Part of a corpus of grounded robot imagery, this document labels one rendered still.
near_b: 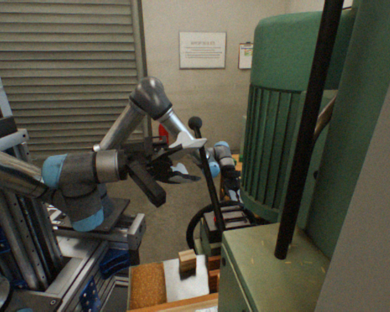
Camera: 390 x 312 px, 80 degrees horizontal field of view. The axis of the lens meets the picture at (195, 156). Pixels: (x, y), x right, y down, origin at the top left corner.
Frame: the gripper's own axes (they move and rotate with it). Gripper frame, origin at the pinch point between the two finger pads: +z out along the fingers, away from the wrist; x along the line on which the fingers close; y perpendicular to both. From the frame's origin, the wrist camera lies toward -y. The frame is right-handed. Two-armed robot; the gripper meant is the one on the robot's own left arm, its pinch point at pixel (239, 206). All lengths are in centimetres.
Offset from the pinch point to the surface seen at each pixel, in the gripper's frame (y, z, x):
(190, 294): -20.4, 30.7, 26.0
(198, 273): -17.7, 25.7, 22.9
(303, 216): -61, 29, 13
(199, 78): 102, -239, -29
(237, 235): -66, 31, 23
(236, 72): 95, -240, -83
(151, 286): -23, 28, 35
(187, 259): -20.2, 22.2, 25.7
